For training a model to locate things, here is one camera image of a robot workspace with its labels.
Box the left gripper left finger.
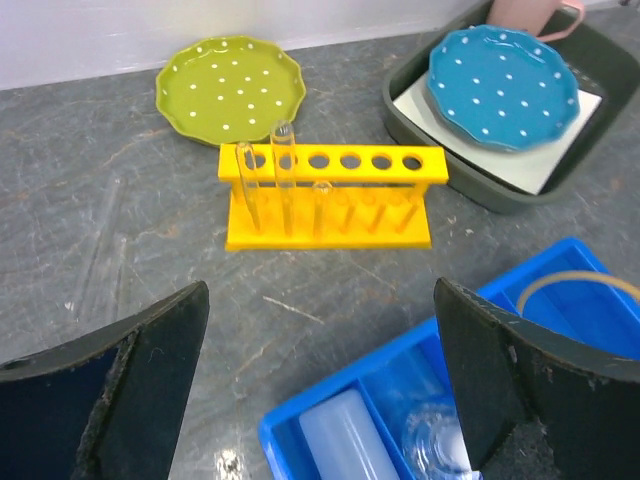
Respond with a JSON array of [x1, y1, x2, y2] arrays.
[[1, 281, 209, 479]]

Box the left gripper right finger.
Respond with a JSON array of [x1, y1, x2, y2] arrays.
[[434, 278, 639, 479]]

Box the glass flask white stopper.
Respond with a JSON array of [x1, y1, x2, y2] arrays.
[[401, 397, 482, 479]]

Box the yellow rubber tube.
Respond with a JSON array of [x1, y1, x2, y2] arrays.
[[514, 271, 640, 319]]

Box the wash bottle red cap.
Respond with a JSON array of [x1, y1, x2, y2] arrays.
[[299, 389, 399, 480]]

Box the clear glass tube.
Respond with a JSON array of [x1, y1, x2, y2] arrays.
[[235, 142, 261, 233]]

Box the dark green tray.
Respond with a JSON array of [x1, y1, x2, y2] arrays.
[[381, 0, 640, 216]]

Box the blue plastic organizer tray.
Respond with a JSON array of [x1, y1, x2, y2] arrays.
[[258, 238, 639, 479]]

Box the white square plate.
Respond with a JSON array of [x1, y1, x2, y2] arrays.
[[393, 76, 604, 195]]

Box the yellow test tube rack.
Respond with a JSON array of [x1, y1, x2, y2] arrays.
[[218, 144, 449, 251]]

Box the blue dotted plate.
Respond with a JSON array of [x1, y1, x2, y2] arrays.
[[426, 25, 580, 152]]

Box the green dotted plate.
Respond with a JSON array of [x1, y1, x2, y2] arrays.
[[155, 35, 306, 146]]

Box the pink mug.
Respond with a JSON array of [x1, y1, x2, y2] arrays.
[[486, 0, 586, 43]]

